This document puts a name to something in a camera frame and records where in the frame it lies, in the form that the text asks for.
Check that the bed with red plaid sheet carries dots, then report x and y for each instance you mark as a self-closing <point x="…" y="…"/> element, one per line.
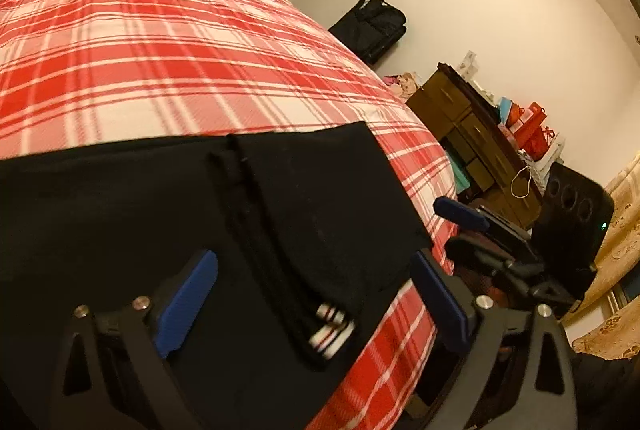
<point x="150" y="35"/>

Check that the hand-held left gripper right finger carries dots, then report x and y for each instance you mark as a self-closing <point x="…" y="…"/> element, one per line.
<point x="442" y="300"/>

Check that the pile of pale clothes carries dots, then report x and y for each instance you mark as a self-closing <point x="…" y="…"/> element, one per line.
<point x="405" y="85"/>

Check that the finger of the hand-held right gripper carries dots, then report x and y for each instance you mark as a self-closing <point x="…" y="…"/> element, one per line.
<point x="475" y="252"/>
<point x="462" y="214"/>

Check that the white item on dresser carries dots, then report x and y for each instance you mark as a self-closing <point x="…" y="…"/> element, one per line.
<point x="467" y="64"/>

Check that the red gift bag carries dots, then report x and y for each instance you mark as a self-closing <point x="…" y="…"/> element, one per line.
<point x="525" y="120"/>
<point x="537" y="144"/>

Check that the black pants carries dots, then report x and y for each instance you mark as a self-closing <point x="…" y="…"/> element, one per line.
<point x="125" y="210"/>

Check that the black bag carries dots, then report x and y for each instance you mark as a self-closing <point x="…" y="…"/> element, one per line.
<point x="370" y="27"/>

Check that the light blue gift bag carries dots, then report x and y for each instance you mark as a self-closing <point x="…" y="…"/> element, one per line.
<point x="504" y="110"/>

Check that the beige floral curtain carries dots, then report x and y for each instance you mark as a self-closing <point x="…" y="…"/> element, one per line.
<point x="622" y="250"/>

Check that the teal bag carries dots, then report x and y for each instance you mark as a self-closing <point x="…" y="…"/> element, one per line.
<point x="459" y="172"/>

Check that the white gift bag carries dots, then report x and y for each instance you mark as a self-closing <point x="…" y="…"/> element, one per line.
<point x="550" y="160"/>

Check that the brown wooden dresser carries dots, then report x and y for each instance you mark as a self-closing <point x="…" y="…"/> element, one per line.
<point x="465" y="125"/>

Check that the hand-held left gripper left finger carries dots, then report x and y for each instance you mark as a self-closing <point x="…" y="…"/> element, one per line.
<point x="185" y="300"/>

